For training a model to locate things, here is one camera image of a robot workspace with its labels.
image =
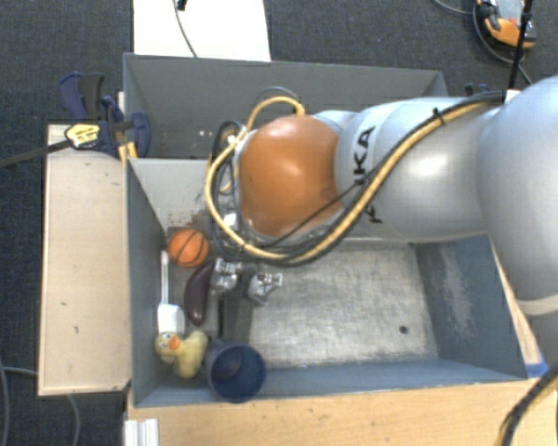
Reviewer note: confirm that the grey metal bin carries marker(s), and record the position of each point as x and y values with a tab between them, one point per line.
344	305

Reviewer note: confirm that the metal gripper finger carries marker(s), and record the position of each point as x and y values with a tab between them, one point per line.
224	273
262	285

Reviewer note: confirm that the orange toy basketball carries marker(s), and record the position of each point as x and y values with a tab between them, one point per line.
188	247

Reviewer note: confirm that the dark blue cup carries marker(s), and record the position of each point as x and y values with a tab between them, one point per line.
236	372

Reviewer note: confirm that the pale wood board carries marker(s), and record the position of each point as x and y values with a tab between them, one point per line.
83	267

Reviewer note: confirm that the yellow toy duck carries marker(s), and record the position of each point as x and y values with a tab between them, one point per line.
183	353

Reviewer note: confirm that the white brush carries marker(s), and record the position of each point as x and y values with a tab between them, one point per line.
169	316

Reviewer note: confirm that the purple toy eggplant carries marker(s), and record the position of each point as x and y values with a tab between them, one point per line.
198	295

